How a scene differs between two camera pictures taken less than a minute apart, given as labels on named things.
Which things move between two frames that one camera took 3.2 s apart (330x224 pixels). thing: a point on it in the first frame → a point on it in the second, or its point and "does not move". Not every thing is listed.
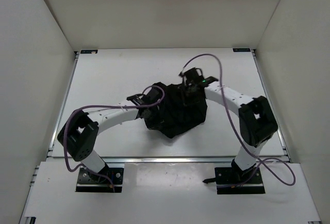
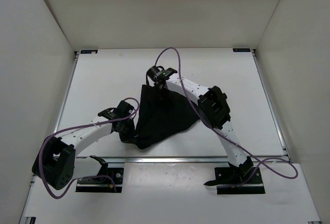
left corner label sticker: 88,51 does not move
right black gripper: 185,86 → 163,97
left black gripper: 151,124 → 130,136
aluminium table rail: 169,160 does not move
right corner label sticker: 242,50 does not move
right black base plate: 230,180 does not move
